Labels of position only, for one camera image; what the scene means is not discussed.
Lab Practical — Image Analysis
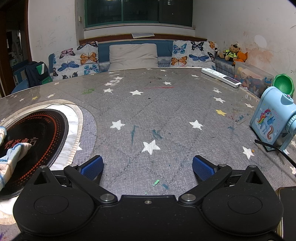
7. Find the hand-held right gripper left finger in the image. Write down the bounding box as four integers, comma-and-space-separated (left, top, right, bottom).
33, 155, 117, 205

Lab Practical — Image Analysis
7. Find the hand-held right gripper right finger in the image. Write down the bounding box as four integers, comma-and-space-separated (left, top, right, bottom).
178, 155, 264, 206

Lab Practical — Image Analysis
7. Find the blue striped cloth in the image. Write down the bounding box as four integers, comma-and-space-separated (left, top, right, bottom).
0, 126, 32, 191

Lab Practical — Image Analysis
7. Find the black round induction cooker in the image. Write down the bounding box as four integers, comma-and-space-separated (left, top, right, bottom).
0, 109, 70, 200

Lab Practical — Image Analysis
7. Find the grey star-patterned tablecloth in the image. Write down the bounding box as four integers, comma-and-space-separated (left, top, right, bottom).
0, 67, 296, 241

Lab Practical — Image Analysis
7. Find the blue unicorn pencil sharpener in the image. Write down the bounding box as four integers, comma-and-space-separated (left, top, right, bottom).
249, 86, 296, 152

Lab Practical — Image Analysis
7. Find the white remote control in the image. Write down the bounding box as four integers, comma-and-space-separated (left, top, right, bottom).
201, 68, 242, 88

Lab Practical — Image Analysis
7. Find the black phone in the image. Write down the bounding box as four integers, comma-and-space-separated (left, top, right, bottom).
275, 186, 296, 241

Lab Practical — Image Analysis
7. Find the clear plastic storage box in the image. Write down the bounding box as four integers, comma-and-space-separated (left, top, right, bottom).
233, 61, 274, 98

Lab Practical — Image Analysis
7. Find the butterfly print pillow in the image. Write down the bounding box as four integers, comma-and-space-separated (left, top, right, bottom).
171, 40, 216, 70
52, 41, 100, 80

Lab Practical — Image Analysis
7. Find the dark clothing on sofa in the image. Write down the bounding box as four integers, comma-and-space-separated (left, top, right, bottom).
24, 61, 53, 88

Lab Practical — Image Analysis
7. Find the green bowl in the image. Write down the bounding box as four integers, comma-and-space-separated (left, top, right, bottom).
273, 74, 295, 98

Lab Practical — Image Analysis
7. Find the brown teddy bear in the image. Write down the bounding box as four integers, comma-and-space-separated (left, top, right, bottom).
219, 43, 241, 62

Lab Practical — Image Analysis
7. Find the orange plush toy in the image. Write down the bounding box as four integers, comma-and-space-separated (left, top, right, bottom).
236, 51, 248, 63

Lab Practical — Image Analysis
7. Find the grey pillow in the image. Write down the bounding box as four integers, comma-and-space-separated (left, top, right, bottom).
108, 44, 159, 71

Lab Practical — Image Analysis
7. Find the blue sofa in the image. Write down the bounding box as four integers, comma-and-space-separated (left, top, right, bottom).
11, 39, 236, 93

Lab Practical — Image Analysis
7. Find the green framed window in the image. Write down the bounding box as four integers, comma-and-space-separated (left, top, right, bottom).
84, 0, 193, 27

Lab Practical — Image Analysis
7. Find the black cable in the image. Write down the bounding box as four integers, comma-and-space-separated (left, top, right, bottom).
254, 139, 296, 168

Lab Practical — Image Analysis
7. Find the wooden door frame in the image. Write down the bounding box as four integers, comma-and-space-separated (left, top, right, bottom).
0, 0, 31, 98

